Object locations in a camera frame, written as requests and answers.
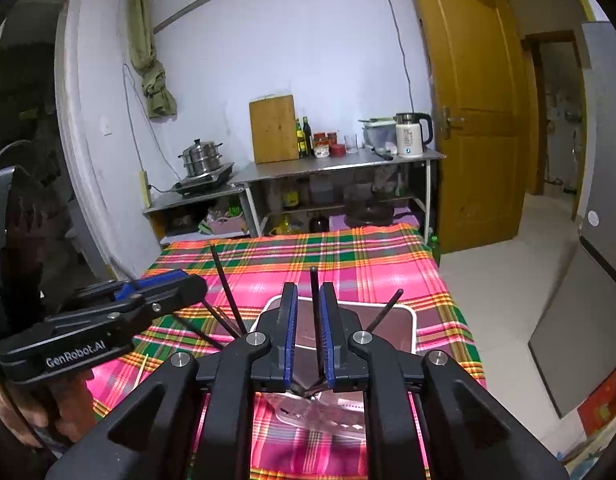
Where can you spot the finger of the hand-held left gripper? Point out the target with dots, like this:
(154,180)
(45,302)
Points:
(183,290)
(153,280)

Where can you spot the yellow wooden door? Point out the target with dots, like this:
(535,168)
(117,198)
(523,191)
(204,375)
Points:
(472,135)

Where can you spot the pink basket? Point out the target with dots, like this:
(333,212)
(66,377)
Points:
(223,224)

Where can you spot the beige power strip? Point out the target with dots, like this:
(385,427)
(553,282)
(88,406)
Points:
(145,190)

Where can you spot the green plastic bottle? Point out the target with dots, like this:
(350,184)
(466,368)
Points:
(434,250)

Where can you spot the clear drinking glass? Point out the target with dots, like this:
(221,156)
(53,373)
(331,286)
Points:
(351,144)

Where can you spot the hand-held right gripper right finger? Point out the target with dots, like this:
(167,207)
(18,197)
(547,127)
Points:
(329,335)

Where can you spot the low metal table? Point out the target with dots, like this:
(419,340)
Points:
(188,202)

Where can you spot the yellow oil bottle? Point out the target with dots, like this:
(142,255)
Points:
(298,140)

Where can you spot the small red lidded jar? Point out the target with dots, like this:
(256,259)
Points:
(338,150)

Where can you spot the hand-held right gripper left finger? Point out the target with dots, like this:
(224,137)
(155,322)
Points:
(289,335)

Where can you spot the dark glass bottle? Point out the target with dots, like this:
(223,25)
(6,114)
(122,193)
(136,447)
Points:
(307,137)

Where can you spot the tall metal table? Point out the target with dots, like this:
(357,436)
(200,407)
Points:
(348,160)

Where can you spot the grey plastic container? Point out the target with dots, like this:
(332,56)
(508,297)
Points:
(380,135)

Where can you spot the person's left hand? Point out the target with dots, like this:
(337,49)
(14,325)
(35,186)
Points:
(68,410)

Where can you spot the wooden cutting board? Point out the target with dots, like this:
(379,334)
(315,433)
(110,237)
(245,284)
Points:
(273,130)

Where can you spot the grey refrigerator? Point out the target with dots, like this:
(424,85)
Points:
(602,135)

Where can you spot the pink green plaid cloth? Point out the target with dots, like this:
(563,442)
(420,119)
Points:
(338,250)

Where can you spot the black induction cooker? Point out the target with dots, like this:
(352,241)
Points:
(208,182)

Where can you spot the white wall switch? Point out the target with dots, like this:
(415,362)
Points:
(106,126)

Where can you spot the stainless steel steamer pot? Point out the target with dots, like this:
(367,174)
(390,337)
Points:
(203,157)

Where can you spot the olive green curtain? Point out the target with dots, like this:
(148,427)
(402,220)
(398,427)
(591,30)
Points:
(148,60)

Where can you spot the white electric kettle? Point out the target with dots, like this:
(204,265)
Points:
(410,137)

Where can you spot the cream chopstick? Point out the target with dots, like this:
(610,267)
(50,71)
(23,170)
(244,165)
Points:
(140,372)

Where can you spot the black wok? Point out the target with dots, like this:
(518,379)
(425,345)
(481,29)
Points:
(368,212)

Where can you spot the pink plastic utensil holder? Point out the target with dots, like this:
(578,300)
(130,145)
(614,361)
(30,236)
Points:
(387,325)

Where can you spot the red box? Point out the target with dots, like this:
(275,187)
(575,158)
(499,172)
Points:
(602,402)

